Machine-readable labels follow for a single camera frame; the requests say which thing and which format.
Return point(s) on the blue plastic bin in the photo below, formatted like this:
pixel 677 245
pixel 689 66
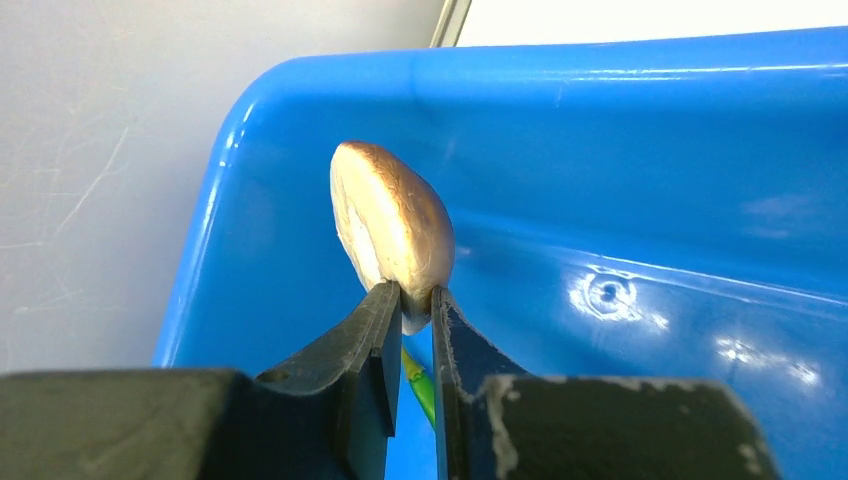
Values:
pixel 668 207

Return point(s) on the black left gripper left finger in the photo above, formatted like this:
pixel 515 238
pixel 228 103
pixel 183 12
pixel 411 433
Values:
pixel 326 412

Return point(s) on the green toy chili pepper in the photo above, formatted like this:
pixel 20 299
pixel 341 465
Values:
pixel 421 385

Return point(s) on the white round toy slice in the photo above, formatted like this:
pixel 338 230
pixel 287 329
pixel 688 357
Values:
pixel 393 227

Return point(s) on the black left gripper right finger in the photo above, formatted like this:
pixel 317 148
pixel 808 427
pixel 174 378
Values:
pixel 495 420

